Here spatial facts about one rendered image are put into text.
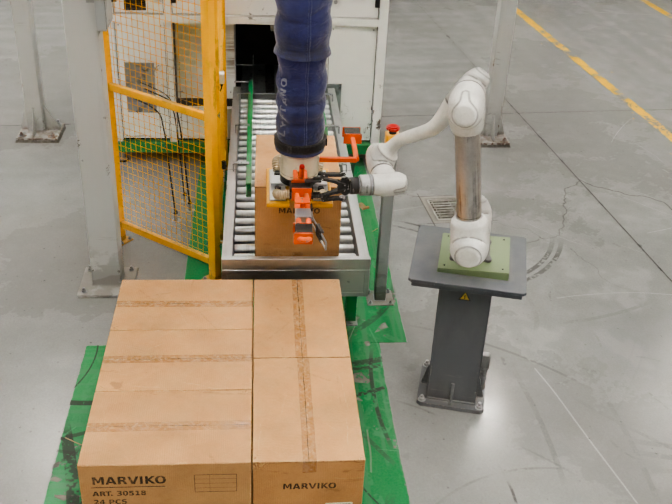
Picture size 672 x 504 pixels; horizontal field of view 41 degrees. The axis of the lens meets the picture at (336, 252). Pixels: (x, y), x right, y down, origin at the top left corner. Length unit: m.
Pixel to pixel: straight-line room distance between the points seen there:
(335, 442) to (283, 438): 0.19
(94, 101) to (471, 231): 2.05
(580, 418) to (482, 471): 0.64
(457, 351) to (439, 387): 0.23
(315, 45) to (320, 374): 1.31
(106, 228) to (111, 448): 1.92
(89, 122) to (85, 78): 0.23
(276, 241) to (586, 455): 1.71
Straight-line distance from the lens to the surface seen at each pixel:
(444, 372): 4.27
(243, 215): 4.74
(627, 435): 4.45
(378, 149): 3.93
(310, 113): 3.81
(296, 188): 3.74
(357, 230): 4.50
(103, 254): 5.08
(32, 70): 7.00
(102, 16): 4.50
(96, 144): 4.79
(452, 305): 4.06
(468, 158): 3.55
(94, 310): 5.02
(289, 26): 3.68
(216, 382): 3.57
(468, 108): 3.41
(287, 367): 3.64
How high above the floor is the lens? 2.77
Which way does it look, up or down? 30 degrees down
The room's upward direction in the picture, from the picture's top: 3 degrees clockwise
